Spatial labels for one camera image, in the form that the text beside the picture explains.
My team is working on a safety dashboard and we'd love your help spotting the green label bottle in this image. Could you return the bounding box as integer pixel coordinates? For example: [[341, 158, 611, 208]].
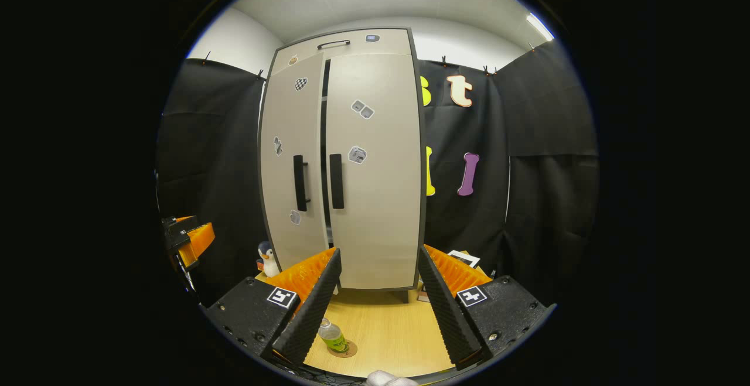
[[318, 317, 350, 354]]

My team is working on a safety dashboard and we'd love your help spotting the penguin plush toy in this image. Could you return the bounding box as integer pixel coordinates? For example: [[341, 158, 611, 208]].
[[257, 241, 282, 278]]

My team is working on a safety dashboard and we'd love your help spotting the cabinet top flap panel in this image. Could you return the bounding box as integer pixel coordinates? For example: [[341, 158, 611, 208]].
[[271, 29, 412, 76]]

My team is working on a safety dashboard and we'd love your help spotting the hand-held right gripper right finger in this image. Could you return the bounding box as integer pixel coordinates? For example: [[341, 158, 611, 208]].
[[417, 244, 556, 370]]

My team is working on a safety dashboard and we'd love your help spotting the grey cabinet door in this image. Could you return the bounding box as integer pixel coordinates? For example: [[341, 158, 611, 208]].
[[260, 52, 330, 271], [324, 52, 424, 290]]

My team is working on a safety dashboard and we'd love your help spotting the round brown coaster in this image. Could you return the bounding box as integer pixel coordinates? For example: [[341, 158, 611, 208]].
[[327, 339, 358, 358]]

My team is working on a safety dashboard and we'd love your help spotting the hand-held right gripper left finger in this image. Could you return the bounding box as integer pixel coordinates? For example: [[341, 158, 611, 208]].
[[205, 247, 342, 366]]

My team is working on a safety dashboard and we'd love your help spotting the white picture book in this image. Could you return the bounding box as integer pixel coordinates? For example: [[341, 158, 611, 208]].
[[447, 250, 481, 269]]

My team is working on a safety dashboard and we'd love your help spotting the grey cabinet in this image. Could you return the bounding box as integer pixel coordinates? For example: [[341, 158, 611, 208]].
[[258, 28, 427, 303]]

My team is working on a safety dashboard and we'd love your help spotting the black door handle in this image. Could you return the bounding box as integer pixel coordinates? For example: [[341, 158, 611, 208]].
[[329, 153, 345, 210], [293, 155, 310, 212]]

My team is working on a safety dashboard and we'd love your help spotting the small ceiling light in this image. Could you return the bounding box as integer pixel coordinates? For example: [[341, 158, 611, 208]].
[[526, 13, 554, 42]]

